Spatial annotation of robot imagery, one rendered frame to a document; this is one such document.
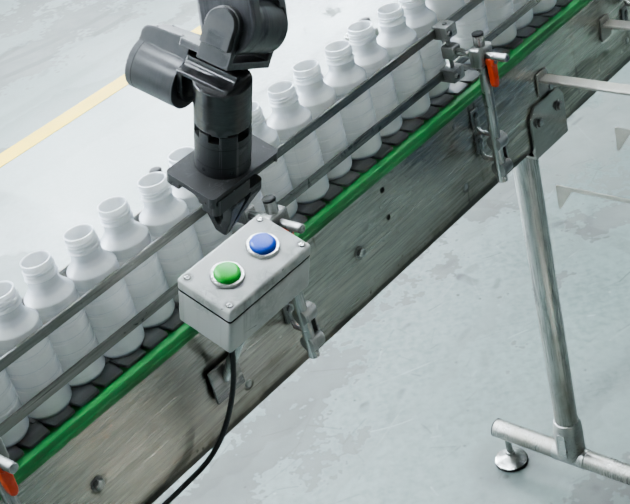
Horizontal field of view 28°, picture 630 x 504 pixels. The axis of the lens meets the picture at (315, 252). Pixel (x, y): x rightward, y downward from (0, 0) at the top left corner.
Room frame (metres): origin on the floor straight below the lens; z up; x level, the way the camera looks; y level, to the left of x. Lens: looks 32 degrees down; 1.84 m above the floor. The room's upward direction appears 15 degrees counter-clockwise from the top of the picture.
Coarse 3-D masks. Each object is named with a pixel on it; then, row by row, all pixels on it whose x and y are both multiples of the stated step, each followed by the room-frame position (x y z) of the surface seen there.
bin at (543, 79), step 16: (608, 16) 1.92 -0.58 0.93; (608, 32) 1.92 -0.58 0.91; (544, 80) 1.76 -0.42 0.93; (560, 80) 1.75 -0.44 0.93; (576, 80) 1.74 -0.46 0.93; (592, 80) 1.72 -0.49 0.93; (624, 128) 1.90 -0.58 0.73; (560, 192) 1.78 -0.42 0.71; (576, 192) 1.75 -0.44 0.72; (592, 192) 1.73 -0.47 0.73; (560, 208) 1.78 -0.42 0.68
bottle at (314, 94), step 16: (304, 64) 1.55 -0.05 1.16; (304, 80) 1.52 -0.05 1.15; (320, 80) 1.53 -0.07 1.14; (304, 96) 1.52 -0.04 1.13; (320, 96) 1.52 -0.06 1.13; (320, 112) 1.51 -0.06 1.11; (320, 128) 1.51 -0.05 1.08; (336, 128) 1.51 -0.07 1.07; (320, 144) 1.51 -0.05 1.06; (336, 144) 1.51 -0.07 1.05; (336, 176) 1.51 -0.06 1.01
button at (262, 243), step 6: (258, 234) 1.22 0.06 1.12; (264, 234) 1.22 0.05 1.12; (270, 234) 1.22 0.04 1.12; (252, 240) 1.21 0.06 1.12; (258, 240) 1.21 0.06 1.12; (264, 240) 1.21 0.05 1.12; (270, 240) 1.21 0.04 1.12; (252, 246) 1.20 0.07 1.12; (258, 246) 1.20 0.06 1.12; (264, 246) 1.20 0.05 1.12; (270, 246) 1.20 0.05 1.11; (258, 252) 1.20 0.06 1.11; (264, 252) 1.19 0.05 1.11; (270, 252) 1.20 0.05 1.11
